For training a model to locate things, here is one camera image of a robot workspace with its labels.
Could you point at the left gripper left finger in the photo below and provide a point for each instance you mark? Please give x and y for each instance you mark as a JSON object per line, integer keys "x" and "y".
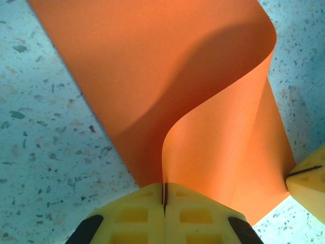
{"x": 132, "y": 223}

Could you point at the orange paper sheet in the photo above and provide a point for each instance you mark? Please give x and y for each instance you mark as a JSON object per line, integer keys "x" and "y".
{"x": 127, "y": 63}

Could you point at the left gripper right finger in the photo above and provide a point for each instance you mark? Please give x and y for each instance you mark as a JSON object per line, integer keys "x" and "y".
{"x": 198, "y": 223}

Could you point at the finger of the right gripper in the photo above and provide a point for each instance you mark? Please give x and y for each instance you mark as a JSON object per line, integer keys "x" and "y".
{"x": 312, "y": 188}
{"x": 314, "y": 160}

